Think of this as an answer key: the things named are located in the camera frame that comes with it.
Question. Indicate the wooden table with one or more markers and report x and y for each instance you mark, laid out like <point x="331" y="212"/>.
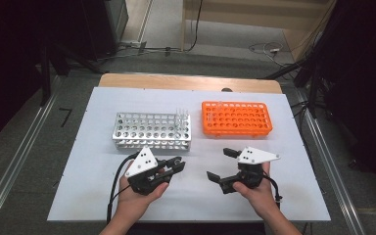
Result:
<point x="176" y="81"/>

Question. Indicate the power strip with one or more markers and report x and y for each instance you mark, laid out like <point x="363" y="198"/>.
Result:
<point x="132" y="44"/>

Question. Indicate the light wooden frame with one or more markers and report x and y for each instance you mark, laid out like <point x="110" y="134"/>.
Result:
<point x="241" y="22"/>

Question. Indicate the orange plastic test tube rack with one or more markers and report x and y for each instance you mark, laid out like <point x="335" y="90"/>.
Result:
<point x="236" y="119"/>

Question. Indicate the white board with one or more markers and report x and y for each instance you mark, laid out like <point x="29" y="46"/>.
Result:
<point x="196" y="202"/>

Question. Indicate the dark cabinet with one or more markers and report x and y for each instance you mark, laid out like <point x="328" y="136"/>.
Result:
<point x="116" y="19"/>

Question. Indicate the silver metal test tube rack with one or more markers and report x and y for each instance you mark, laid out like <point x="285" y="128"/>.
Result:
<point x="147" y="130"/>

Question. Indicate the dark round table grommet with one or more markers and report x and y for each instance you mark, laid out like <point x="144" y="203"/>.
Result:
<point x="226" y="89"/>

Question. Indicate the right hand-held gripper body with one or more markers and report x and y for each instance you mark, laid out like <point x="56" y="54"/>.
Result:
<point x="256" y="155"/>

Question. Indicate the person's left hand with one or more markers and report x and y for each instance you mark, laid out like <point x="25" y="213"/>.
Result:
<point x="133" y="202"/>

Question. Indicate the black metal stand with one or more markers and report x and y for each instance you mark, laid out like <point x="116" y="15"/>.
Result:
<point x="313" y="88"/>
<point x="45" y="75"/>

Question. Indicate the person's right hand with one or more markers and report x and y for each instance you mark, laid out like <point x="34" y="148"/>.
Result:
<point x="262" y="199"/>

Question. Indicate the metal floor rail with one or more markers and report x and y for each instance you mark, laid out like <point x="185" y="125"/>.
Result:
<point x="336" y="182"/>
<point x="16" y="163"/>

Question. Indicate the person's dark clothing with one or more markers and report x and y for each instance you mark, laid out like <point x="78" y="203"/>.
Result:
<point x="202" y="230"/>

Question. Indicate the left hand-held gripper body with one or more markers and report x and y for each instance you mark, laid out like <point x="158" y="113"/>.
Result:
<point x="142" y="163"/>

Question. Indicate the dark curtain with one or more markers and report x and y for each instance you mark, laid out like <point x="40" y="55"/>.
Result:
<point x="6" y="65"/>
<point x="365" y="65"/>

